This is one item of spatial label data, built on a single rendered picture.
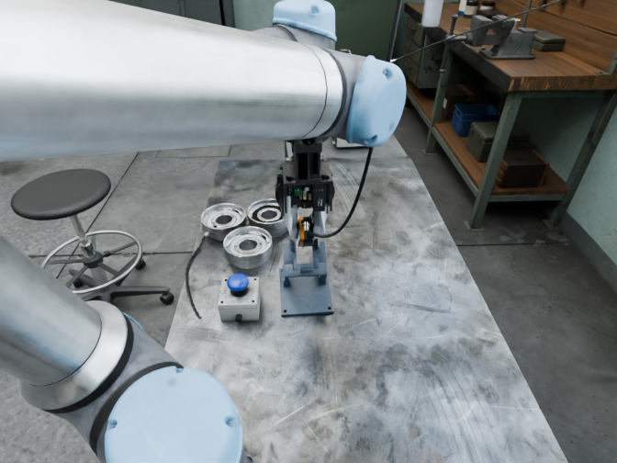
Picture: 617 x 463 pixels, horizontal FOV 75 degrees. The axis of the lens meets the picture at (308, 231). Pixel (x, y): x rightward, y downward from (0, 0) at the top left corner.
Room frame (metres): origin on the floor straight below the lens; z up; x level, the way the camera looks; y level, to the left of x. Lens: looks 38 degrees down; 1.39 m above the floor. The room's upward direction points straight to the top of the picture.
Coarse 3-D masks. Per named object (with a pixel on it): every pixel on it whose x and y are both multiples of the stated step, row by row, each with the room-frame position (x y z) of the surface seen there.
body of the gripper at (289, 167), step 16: (304, 144) 0.49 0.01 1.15; (320, 144) 0.49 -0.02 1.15; (288, 160) 0.55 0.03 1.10; (304, 160) 0.51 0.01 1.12; (320, 160) 0.56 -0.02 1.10; (288, 176) 0.50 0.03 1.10; (304, 176) 0.50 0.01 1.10; (320, 176) 0.51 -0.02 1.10; (304, 192) 0.50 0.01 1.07; (320, 192) 0.49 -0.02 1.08; (304, 208) 0.50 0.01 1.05; (320, 208) 0.49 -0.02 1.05
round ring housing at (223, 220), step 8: (208, 208) 0.80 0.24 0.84; (216, 208) 0.81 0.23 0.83; (224, 208) 0.82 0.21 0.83; (232, 208) 0.82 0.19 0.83; (240, 208) 0.80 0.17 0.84; (208, 216) 0.78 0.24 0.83; (216, 216) 0.78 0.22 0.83; (224, 216) 0.79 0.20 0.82; (232, 216) 0.78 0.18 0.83; (216, 224) 0.75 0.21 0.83; (224, 224) 0.75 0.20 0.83; (232, 224) 0.75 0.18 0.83; (240, 224) 0.74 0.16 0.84; (208, 232) 0.73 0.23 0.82; (216, 232) 0.72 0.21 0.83; (224, 232) 0.72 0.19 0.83; (216, 240) 0.73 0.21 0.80
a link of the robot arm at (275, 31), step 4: (264, 28) 0.49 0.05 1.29; (268, 28) 0.49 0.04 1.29; (272, 28) 0.49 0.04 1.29; (276, 28) 0.49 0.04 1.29; (280, 28) 0.49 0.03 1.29; (284, 28) 0.50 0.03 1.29; (256, 32) 0.47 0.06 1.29; (260, 32) 0.47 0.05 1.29; (264, 32) 0.47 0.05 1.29; (268, 32) 0.48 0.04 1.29; (272, 32) 0.48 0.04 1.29; (276, 32) 0.48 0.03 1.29; (280, 32) 0.48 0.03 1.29; (284, 32) 0.49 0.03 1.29; (288, 32) 0.49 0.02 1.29; (272, 36) 0.47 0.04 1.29; (276, 36) 0.47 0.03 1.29; (280, 36) 0.48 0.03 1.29; (284, 36) 0.48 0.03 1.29; (288, 36) 0.48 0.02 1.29; (292, 36) 0.49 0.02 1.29; (292, 40) 0.48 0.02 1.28; (296, 40) 0.48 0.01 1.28
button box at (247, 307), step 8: (224, 280) 0.55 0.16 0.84; (256, 280) 0.55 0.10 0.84; (224, 288) 0.53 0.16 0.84; (248, 288) 0.53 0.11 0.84; (256, 288) 0.53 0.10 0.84; (224, 296) 0.51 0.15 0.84; (232, 296) 0.51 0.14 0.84; (240, 296) 0.51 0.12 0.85; (248, 296) 0.51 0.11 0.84; (256, 296) 0.51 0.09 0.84; (224, 304) 0.49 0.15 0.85; (232, 304) 0.49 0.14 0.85; (240, 304) 0.49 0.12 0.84; (248, 304) 0.49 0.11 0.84; (256, 304) 0.49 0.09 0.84; (224, 312) 0.49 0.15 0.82; (232, 312) 0.49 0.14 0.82; (240, 312) 0.49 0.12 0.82; (248, 312) 0.49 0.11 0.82; (256, 312) 0.49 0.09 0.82; (224, 320) 0.49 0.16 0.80; (232, 320) 0.49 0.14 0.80; (240, 320) 0.48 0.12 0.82; (248, 320) 0.49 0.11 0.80; (256, 320) 0.49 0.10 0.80
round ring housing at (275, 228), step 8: (264, 200) 0.84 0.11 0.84; (272, 200) 0.84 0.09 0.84; (248, 208) 0.80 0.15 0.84; (256, 208) 0.82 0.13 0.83; (272, 208) 0.82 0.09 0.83; (248, 216) 0.77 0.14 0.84; (264, 216) 0.80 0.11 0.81; (272, 216) 0.81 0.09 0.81; (280, 216) 0.78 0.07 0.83; (256, 224) 0.74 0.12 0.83; (264, 224) 0.74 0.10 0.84; (272, 224) 0.74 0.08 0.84; (280, 224) 0.75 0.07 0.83; (272, 232) 0.74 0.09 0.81; (280, 232) 0.75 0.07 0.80
